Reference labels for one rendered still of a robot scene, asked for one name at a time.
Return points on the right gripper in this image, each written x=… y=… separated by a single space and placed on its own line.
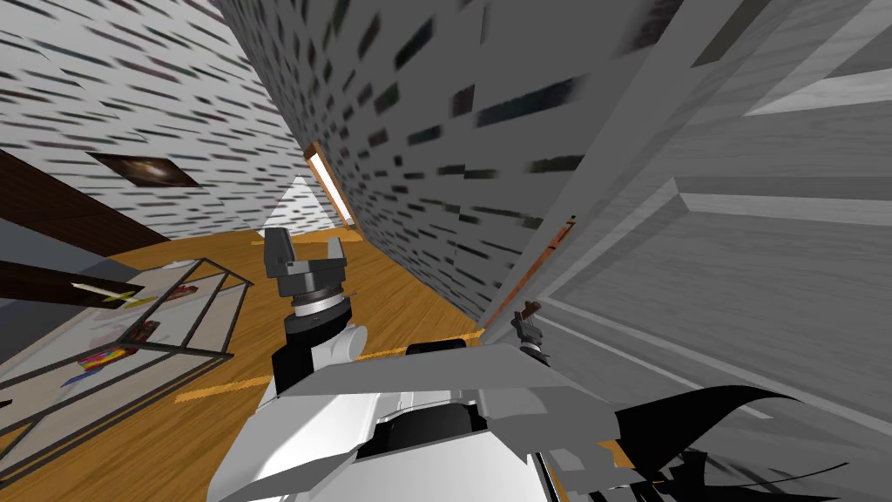
x=527 y=326

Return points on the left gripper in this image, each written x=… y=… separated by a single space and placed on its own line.
x=310 y=277

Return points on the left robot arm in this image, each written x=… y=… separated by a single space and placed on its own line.
x=301 y=350

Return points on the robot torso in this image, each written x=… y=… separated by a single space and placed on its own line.
x=334 y=432

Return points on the grey door leaf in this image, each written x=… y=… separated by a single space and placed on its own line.
x=766 y=293

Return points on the dark brown wooden furniture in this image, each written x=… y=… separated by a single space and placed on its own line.
x=42 y=209

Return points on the bright window with orange frame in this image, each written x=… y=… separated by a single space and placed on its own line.
x=328 y=183

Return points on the glass table with black frame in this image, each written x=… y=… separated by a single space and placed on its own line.
x=174 y=314

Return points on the dark picture on wall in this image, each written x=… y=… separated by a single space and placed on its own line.
x=146 y=170

